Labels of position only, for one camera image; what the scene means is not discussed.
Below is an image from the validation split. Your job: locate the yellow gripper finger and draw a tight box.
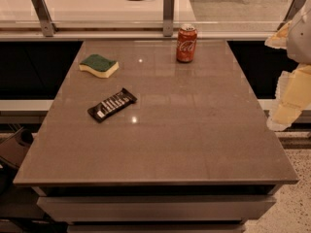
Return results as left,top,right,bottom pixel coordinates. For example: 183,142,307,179
266,64,311,131
264,21,292,50

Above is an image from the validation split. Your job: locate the green and yellow sponge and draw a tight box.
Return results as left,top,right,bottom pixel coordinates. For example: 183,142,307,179
79,54,119,79

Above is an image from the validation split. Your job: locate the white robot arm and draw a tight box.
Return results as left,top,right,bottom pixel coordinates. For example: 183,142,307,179
264,0,311,131

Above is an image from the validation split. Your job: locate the red cola can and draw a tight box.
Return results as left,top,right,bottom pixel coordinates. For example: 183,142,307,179
176,24,197,63

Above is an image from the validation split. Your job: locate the grey drawer front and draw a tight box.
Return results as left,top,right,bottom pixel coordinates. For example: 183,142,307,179
37,195,276,223

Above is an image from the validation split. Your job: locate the black candy bar wrapper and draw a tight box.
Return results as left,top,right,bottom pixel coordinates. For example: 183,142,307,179
87,88,137,123

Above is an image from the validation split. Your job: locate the glass barrier panel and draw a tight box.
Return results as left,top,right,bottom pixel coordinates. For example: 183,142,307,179
0,0,292,31

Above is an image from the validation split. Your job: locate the dark chair at left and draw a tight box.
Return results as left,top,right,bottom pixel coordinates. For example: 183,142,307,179
0,128,33,192

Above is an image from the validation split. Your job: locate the right metal rail bracket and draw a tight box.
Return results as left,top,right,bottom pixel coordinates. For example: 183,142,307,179
278,0,307,29

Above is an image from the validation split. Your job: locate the metal rail bracket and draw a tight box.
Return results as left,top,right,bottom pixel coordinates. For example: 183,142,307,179
278,0,307,29
163,0,175,37
31,0,56,37

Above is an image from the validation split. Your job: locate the middle metal rail bracket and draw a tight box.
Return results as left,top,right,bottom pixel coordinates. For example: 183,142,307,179
163,0,175,37

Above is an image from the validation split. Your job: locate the left metal rail bracket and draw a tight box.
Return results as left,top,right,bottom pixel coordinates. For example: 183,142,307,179
31,0,56,37

